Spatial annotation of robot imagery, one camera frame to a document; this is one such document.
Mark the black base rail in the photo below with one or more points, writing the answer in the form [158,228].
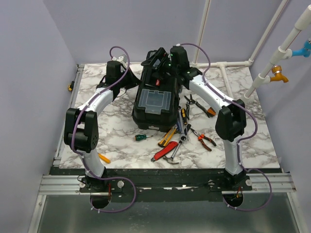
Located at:
[162,185]

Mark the blue clear-handled screwdriver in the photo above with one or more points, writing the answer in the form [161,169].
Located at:
[179,125]

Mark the orange hex key set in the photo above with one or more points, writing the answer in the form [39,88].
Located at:
[211,112]

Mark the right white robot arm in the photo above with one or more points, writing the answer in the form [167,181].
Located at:
[231,115]

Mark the orange pipe tap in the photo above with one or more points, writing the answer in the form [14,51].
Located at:
[277,74]

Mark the yellow utility knife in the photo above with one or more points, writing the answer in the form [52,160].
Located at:
[164,142]

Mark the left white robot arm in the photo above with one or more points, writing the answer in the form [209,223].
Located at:
[81,131]

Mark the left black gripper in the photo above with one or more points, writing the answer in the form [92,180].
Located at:
[134,81]

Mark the white pvc pipe frame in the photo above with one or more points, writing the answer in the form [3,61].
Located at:
[282,52]

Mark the orange black pliers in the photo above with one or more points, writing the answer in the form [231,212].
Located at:
[202,138]

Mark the yellow black knob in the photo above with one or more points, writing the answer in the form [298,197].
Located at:
[71,86]

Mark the black plastic toolbox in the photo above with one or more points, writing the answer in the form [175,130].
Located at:
[157,100]

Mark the orange handled screwdriver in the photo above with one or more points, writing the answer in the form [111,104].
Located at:
[103,158]

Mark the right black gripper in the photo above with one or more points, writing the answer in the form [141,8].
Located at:
[159,57]

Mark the ratchet wrench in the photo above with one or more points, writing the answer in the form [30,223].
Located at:
[184,132]

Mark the aluminium frame rail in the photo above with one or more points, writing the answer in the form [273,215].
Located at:
[69,185]

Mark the steel claw hammer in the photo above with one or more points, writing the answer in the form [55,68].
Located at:
[171,160]

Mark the black yellow wire stripper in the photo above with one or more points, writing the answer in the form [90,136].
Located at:
[191,101]

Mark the green stubby screwdriver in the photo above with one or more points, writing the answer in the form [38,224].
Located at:
[140,137]

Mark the blue pipe fitting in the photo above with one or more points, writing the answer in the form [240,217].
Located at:
[305,51]

